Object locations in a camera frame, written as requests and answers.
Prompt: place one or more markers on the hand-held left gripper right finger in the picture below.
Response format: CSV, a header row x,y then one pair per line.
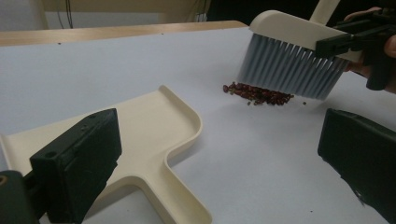
x,y
364,155

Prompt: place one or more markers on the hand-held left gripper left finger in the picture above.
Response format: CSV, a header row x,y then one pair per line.
x,y
77,155

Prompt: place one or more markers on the cream hand brush grey bristles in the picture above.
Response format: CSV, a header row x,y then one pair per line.
x,y
286,65

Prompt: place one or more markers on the cream plastic dustpan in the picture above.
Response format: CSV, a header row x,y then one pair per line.
x,y
149,137

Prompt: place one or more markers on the pile of red beans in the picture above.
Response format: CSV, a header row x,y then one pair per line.
x,y
261,93

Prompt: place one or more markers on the white table board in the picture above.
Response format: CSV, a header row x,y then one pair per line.
x,y
124,68

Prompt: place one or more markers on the light wooden table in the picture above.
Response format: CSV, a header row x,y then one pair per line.
x,y
93,32

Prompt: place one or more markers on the light wooden cabinet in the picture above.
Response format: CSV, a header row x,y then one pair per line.
x,y
124,7

